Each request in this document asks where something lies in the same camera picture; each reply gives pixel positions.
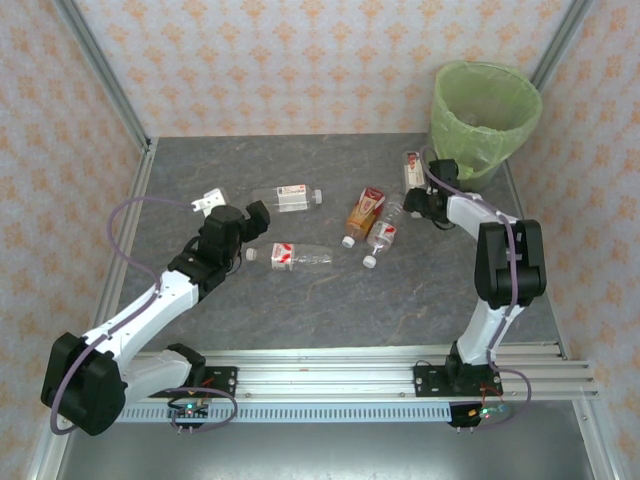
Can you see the right circuit board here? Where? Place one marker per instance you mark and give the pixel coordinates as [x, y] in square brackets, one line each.
[487, 413]

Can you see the orange tea plastic bottle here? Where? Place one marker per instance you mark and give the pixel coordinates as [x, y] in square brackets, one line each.
[362, 212]

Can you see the black mounting plate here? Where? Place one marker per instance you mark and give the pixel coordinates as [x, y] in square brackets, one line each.
[430, 382]
[222, 380]

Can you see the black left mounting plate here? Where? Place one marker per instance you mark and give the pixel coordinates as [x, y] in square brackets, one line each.
[222, 380]

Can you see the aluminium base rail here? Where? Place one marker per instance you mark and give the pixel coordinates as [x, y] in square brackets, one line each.
[325, 372]

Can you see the green plastic bin liner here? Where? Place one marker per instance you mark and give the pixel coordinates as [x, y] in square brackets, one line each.
[445, 125]

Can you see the clear bottle red white label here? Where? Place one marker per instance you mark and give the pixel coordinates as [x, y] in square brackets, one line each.
[285, 256]

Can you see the aluminium corner post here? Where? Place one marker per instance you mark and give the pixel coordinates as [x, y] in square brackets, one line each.
[100, 65]
[560, 42]

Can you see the aluminium side frame rail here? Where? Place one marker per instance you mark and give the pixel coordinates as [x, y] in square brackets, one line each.
[132, 210]
[592, 440]

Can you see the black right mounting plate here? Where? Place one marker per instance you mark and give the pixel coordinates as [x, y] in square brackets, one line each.
[430, 382]

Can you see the left circuit board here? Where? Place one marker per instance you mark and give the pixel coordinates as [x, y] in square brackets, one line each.
[189, 411]

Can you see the circuit board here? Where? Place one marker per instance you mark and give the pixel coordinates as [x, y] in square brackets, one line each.
[189, 411]
[487, 413]

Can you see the clear bottle green cap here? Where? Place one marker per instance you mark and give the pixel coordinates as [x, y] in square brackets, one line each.
[413, 172]

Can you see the translucent waste bin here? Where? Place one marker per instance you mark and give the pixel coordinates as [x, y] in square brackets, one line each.
[480, 182]

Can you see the grey metal panel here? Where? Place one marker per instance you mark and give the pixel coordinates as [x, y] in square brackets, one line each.
[325, 455]

